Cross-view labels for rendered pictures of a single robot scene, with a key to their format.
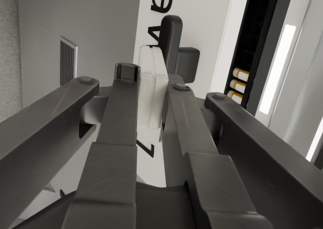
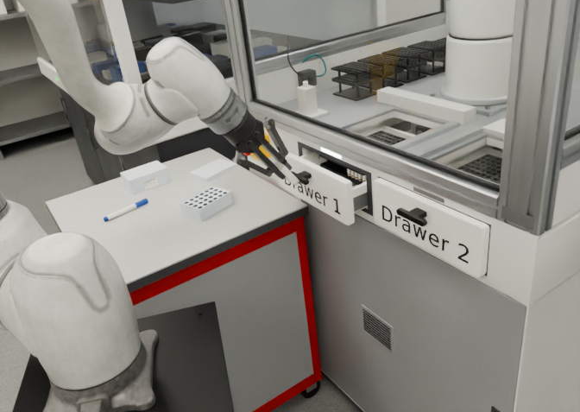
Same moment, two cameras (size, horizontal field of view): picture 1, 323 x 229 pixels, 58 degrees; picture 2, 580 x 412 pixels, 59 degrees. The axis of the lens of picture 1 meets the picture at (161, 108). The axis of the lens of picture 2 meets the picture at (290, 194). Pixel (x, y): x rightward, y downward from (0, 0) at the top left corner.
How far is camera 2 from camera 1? 116 cm
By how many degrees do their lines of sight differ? 73
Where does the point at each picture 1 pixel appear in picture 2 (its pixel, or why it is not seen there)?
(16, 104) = not seen: outside the picture
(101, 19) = (343, 265)
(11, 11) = not seen: outside the picture
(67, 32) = (359, 317)
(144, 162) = (341, 206)
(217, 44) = (302, 164)
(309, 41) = (321, 142)
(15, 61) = not seen: outside the picture
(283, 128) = (340, 148)
